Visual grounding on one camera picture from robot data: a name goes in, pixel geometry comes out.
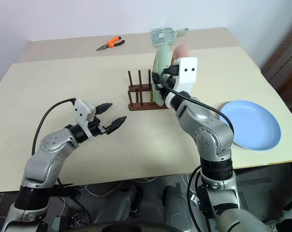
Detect orange black handled pliers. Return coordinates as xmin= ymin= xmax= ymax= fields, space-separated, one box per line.
xmin=95 ymin=36 xmax=126 ymax=52

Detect pink plate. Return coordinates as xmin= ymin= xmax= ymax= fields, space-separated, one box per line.
xmin=171 ymin=43 xmax=190 ymax=60

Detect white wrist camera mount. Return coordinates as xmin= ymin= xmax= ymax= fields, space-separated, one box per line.
xmin=165 ymin=57 xmax=199 ymax=108
xmin=72 ymin=98 xmax=97 ymax=141

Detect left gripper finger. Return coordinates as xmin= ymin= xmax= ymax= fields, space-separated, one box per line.
xmin=106 ymin=116 xmax=128 ymax=135
xmin=95 ymin=102 xmax=113 ymax=116

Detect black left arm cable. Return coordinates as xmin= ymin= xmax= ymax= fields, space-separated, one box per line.
xmin=31 ymin=97 xmax=76 ymax=156

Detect thin white floor wire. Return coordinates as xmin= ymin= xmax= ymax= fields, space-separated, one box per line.
xmin=75 ymin=176 xmax=158 ymax=198

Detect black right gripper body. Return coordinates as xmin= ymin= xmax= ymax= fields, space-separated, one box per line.
xmin=161 ymin=63 xmax=181 ymax=94

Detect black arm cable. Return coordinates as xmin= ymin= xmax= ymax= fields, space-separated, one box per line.
xmin=160 ymin=72 xmax=234 ymax=136
xmin=31 ymin=97 xmax=76 ymax=156

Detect dark round robot waist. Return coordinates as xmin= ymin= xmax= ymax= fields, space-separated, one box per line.
xmin=87 ymin=218 xmax=187 ymax=232

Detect dark rounded robot leg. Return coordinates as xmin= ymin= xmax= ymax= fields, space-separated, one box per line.
xmin=97 ymin=186 xmax=144 ymax=226
xmin=162 ymin=182 xmax=198 ymax=228

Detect green plate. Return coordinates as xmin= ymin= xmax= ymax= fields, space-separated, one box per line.
xmin=151 ymin=44 xmax=172 ymax=107

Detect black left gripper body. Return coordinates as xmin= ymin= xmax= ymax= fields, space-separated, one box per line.
xmin=88 ymin=116 xmax=111 ymax=138

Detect brown slatted furniture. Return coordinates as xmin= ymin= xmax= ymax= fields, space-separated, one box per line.
xmin=260 ymin=22 xmax=292 ymax=90

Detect black robot body cable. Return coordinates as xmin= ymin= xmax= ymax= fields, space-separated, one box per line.
xmin=186 ymin=165 xmax=218 ymax=232

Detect blue plate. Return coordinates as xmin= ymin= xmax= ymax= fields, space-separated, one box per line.
xmin=219 ymin=100 xmax=282 ymax=152

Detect brown wooden dish rack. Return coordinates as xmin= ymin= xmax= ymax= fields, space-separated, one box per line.
xmin=127 ymin=70 xmax=169 ymax=112

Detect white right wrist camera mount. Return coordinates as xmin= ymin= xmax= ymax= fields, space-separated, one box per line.
xmin=165 ymin=57 xmax=199 ymax=108

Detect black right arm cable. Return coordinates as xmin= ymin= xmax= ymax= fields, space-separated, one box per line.
xmin=160 ymin=72 xmax=234 ymax=136

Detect clear glass jar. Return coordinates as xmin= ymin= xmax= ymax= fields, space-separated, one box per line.
xmin=150 ymin=27 xmax=178 ymax=48

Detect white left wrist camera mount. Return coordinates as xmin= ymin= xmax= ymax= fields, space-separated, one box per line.
xmin=72 ymin=98 xmax=97 ymax=141

